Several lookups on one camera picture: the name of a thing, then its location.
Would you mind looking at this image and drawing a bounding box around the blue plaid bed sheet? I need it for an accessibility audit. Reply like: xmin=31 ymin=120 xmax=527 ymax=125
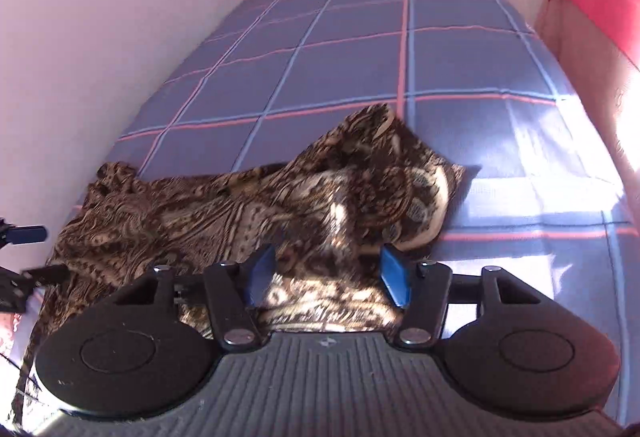
xmin=14 ymin=0 xmax=640 ymax=427

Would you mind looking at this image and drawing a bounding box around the brown paisley blouse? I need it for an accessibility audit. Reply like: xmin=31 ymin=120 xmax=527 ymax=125
xmin=8 ymin=102 xmax=467 ymax=427

